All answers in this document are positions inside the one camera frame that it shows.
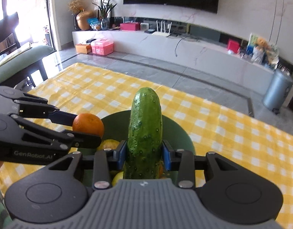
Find green plant in glass vase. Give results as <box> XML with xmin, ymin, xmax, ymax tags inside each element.
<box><xmin>92</xmin><ymin>0</ymin><xmax>120</xmax><ymax>30</ymax></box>

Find black cable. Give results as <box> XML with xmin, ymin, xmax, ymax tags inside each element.
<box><xmin>174</xmin><ymin>35</ymin><xmax>199</xmax><ymax>57</ymax></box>

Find magenta gift box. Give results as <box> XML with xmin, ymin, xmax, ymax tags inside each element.
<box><xmin>120</xmin><ymin>22</ymin><xmax>141</xmax><ymax>31</ymax></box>

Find yellow checked tablecloth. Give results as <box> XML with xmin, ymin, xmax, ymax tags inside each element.
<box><xmin>0</xmin><ymin>62</ymin><xmax>293</xmax><ymax>229</ymax></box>

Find gold vase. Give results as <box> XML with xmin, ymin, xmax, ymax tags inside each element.
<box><xmin>76</xmin><ymin>9</ymin><xmax>95</xmax><ymax>31</ymax></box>

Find pink storage box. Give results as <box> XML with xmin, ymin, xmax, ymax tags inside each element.
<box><xmin>90</xmin><ymin>38</ymin><xmax>114</xmax><ymax>56</ymax></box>

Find dried flowers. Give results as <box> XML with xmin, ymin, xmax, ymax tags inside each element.
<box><xmin>68</xmin><ymin>0</ymin><xmax>86</xmax><ymax>15</ymax></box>

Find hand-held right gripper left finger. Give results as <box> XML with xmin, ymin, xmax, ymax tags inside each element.
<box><xmin>48</xmin><ymin>139</ymin><xmax>128</xmax><ymax>191</ymax></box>

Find orange box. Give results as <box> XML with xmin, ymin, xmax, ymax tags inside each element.
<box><xmin>75</xmin><ymin>43</ymin><xmax>92</xmax><ymax>54</ymax></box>

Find silver pedal trash can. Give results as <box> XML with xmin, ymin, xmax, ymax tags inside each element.
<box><xmin>263</xmin><ymin>69</ymin><xmax>293</xmax><ymax>114</ymax></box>

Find brown teddy bear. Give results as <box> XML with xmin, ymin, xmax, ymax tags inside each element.
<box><xmin>255</xmin><ymin>37</ymin><xmax>269</xmax><ymax>53</ymax></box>

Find red box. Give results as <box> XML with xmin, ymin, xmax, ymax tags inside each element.
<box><xmin>227</xmin><ymin>39</ymin><xmax>240</xmax><ymax>52</ymax></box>

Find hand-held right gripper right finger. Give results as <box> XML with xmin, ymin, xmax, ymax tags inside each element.
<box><xmin>161</xmin><ymin>140</ymin><xmax>252</xmax><ymax>188</ymax></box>

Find yellow pear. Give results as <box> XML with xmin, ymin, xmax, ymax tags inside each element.
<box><xmin>97</xmin><ymin>139</ymin><xmax>120</xmax><ymax>151</ymax></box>
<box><xmin>112</xmin><ymin>171</ymin><xmax>124</xmax><ymax>187</ymax></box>

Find white router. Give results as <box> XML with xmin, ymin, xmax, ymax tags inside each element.
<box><xmin>152</xmin><ymin>20</ymin><xmax>173</xmax><ymax>37</ymax></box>

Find blue snack bag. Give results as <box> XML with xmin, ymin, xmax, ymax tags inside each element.
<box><xmin>87</xmin><ymin>18</ymin><xmax>102</xmax><ymax>31</ymax></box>

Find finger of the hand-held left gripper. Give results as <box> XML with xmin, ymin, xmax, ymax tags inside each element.
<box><xmin>8</xmin><ymin>113</ymin><xmax>102</xmax><ymax>150</ymax></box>
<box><xmin>0</xmin><ymin>85</ymin><xmax>77</xmax><ymax>127</ymax></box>

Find white marble media console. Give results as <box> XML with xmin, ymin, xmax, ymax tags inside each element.
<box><xmin>72</xmin><ymin>30</ymin><xmax>276</xmax><ymax>86</ymax></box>

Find green seat cushion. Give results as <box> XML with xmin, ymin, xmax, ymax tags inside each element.
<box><xmin>0</xmin><ymin>45</ymin><xmax>55</xmax><ymax>86</ymax></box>

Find dark wooden chair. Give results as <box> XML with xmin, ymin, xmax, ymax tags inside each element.
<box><xmin>0</xmin><ymin>12</ymin><xmax>20</xmax><ymax>58</ymax></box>

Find green colander bowl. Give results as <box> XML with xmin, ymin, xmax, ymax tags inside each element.
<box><xmin>76</xmin><ymin>111</ymin><xmax>196</xmax><ymax>189</ymax></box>

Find green cucumber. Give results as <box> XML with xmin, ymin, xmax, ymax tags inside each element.
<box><xmin>124</xmin><ymin>87</ymin><xmax>164</xmax><ymax>180</ymax></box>

